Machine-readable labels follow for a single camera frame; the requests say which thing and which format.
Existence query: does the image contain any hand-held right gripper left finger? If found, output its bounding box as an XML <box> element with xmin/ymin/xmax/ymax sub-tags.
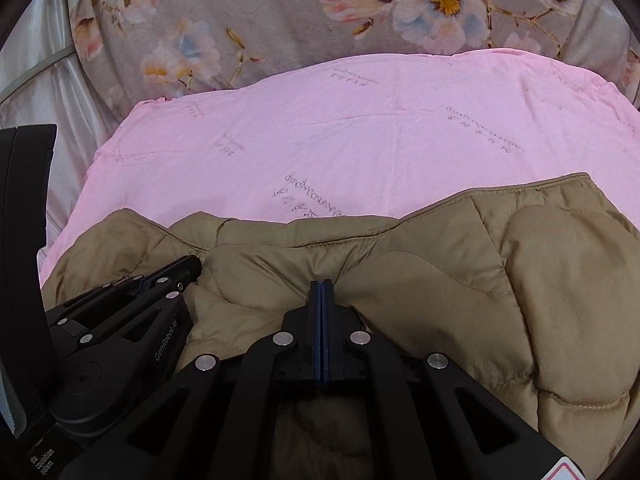
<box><xmin>62</xmin><ymin>280</ymin><xmax>322</xmax><ymax>480</ymax></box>

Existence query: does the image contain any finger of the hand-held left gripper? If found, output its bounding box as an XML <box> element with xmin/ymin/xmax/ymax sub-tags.
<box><xmin>49</xmin><ymin>275</ymin><xmax>196</xmax><ymax>368</ymax></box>
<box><xmin>44</xmin><ymin>254</ymin><xmax>204</xmax><ymax>320</ymax></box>

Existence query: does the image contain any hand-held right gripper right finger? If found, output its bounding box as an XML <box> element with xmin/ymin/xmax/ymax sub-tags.
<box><xmin>320</xmin><ymin>280</ymin><xmax>568</xmax><ymax>480</ymax></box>

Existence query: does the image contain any olive quilted jacket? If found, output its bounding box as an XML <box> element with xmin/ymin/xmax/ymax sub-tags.
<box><xmin>42</xmin><ymin>172</ymin><xmax>640</xmax><ymax>480</ymax></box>

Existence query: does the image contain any white curtain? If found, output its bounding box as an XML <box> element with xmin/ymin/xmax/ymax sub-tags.
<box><xmin>0</xmin><ymin>0</ymin><xmax>118</xmax><ymax>261</ymax></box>

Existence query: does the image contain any grey metal rod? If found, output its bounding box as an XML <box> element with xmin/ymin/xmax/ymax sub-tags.
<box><xmin>0</xmin><ymin>45</ymin><xmax>77</xmax><ymax>97</ymax></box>

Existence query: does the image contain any pink blanket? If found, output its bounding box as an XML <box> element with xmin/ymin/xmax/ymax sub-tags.
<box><xmin>37</xmin><ymin>47</ymin><xmax>640</xmax><ymax>291</ymax></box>

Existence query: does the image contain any grey floral duvet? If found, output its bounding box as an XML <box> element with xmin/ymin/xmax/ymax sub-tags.
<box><xmin>70</xmin><ymin>0</ymin><xmax>640</xmax><ymax>121</ymax></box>

